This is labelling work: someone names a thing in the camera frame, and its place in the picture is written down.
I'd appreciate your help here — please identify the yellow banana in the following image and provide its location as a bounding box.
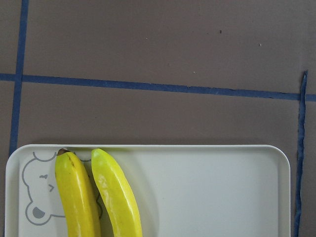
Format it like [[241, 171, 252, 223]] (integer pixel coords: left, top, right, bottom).
[[55, 148, 101, 237], [91, 149, 143, 237]]

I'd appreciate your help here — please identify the white bear tray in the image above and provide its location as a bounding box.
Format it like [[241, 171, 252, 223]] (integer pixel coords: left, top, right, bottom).
[[3, 144, 291, 237]]

